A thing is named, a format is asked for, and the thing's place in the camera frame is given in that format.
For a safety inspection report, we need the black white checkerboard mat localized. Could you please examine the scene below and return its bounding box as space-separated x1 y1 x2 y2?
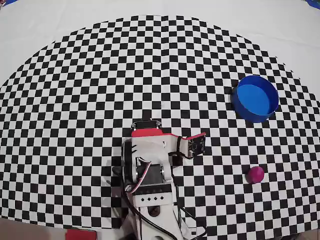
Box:
0 0 320 238

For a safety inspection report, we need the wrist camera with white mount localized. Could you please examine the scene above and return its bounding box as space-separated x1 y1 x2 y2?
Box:
177 131 207 161

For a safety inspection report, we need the blue round box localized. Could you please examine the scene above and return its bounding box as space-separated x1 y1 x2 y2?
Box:
231 74 280 124

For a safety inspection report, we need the red white black servo wire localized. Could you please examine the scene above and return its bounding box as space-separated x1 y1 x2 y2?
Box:
124 159 153 195

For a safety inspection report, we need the white gripper red trim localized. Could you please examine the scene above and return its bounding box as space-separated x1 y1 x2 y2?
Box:
131 119 182 158

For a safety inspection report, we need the black cable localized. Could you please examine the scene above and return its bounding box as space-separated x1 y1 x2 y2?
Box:
172 174 208 240

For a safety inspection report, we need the pink faceted ball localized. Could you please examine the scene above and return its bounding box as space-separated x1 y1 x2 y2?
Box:
245 165 265 185

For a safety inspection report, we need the red plastic block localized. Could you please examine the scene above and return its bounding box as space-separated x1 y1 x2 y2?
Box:
65 229 98 240

